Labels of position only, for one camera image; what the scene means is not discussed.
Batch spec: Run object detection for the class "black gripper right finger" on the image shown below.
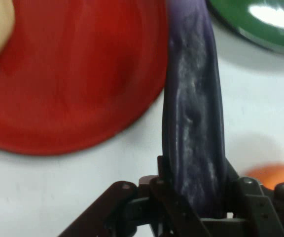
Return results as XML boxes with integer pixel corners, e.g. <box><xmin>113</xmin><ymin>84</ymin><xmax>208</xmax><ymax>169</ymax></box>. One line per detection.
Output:
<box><xmin>218</xmin><ymin>158</ymin><xmax>284</xmax><ymax>237</ymax></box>

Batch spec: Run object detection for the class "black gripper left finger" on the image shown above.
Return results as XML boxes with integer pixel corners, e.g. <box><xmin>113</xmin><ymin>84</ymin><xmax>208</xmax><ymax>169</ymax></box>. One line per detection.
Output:
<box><xmin>57</xmin><ymin>155</ymin><xmax>210</xmax><ymax>237</ymax></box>

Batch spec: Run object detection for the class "orange toy fruit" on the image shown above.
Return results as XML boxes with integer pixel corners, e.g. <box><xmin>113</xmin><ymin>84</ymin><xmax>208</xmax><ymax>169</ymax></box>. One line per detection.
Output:
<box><xmin>244</xmin><ymin>162</ymin><xmax>284</xmax><ymax>191</ymax></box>

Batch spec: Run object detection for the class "purple toy eggplant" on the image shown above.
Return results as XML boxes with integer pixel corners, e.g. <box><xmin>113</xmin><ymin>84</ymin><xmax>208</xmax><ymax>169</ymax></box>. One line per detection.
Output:
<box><xmin>161</xmin><ymin>0</ymin><xmax>229</xmax><ymax>219</ymax></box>

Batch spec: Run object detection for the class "red round plate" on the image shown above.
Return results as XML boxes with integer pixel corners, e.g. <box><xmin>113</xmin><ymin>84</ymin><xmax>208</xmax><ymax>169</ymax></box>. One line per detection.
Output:
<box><xmin>0</xmin><ymin>0</ymin><xmax>170</xmax><ymax>156</ymax></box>

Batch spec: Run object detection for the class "green round plate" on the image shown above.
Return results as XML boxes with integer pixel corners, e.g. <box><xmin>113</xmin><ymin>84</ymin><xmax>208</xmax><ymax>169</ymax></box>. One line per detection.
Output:
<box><xmin>205</xmin><ymin>0</ymin><xmax>284</xmax><ymax>58</ymax></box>

